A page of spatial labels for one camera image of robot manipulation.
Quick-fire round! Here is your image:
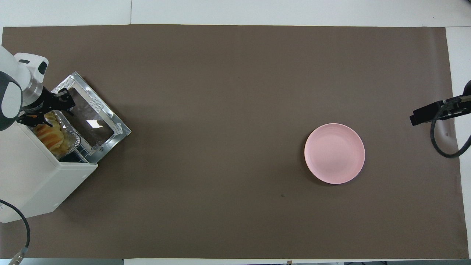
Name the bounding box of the golden braided bread loaf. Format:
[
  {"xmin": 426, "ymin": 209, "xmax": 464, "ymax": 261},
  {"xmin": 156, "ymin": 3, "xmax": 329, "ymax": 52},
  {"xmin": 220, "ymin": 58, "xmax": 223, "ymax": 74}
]
[{"xmin": 34, "ymin": 113, "xmax": 69, "ymax": 155}]

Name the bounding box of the aluminium foil tray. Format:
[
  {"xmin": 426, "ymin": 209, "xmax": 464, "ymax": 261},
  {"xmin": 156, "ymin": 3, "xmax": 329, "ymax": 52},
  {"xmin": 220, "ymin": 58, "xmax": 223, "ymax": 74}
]
[{"xmin": 31, "ymin": 110, "xmax": 81, "ymax": 160}]

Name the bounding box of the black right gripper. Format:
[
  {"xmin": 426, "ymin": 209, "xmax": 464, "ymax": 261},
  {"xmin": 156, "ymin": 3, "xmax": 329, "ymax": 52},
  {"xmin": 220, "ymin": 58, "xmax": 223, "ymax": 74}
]
[{"xmin": 409, "ymin": 79, "xmax": 471, "ymax": 127}]

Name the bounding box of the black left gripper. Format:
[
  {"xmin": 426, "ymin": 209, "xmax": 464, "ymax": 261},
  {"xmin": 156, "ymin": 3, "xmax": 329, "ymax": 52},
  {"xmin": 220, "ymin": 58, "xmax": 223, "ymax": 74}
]
[{"xmin": 16, "ymin": 86, "xmax": 76, "ymax": 128}]

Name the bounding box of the brown paper table mat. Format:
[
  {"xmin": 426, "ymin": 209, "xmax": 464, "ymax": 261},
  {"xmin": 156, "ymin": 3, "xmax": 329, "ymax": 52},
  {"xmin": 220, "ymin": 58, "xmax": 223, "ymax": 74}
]
[{"xmin": 0, "ymin": 25, "xmax": 470, "ymax": 259}]

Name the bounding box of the glass oven door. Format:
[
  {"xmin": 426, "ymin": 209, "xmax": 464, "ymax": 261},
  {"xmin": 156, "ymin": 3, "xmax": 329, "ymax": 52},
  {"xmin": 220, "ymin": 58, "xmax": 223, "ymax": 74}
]
[{"xmin": 50, "ymin": 71, "xmax": 132, "ymax": 165}]

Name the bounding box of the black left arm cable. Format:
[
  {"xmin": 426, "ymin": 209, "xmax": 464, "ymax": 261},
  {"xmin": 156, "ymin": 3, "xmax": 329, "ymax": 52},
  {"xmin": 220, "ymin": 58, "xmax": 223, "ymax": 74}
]
[{"xmin": 0, "ymin": 199, "xmax": 31, "ymax": 265}]

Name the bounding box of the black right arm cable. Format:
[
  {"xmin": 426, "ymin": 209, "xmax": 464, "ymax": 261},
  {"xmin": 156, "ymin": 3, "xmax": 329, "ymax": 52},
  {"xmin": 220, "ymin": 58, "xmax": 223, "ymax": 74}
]
[{"xmin": 430, "ymin": 94, "xmax": 471, "ymax": 159}]

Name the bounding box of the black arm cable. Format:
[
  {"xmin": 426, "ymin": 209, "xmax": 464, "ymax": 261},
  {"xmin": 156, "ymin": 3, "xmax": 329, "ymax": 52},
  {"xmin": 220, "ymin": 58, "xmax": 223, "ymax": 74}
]
[
  {"xmin": 430, "ymin": 94, "xmax": 471, "ymax": 159},
  {"xmin": 0, "ymin": 199, "xmax": 31, "ymax": 265}
]

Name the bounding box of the pink round plate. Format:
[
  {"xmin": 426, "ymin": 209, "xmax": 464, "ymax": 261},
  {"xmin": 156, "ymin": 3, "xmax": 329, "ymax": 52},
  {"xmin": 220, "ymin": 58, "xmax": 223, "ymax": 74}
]
[{"xmin": 304, "ymin": 123, "xmax": 366, "ymax": 185}]

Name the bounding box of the cream toaster oven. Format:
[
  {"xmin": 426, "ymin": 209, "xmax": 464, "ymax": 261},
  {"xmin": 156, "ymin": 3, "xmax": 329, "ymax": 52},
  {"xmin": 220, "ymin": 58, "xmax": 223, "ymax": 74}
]
[{"xmin": 0, "ymin": 121, "xmax": 98, "ymax": 223}]

